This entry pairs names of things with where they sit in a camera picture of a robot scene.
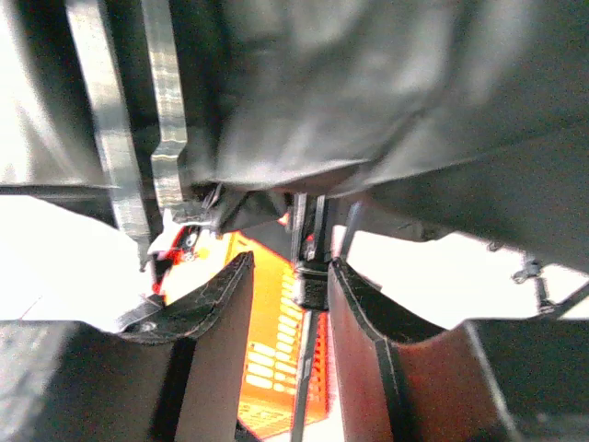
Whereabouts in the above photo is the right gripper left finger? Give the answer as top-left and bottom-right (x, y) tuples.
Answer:
(1, 252), (254, 441)

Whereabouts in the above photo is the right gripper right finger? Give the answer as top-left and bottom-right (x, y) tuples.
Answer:
(327, 257), (589, 442)

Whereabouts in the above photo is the black folding umbrella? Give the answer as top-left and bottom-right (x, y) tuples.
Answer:
(0, 0), (589, 442)

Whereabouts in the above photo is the red plastic basket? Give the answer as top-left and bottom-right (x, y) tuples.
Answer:
(150, 218), (329, 441)

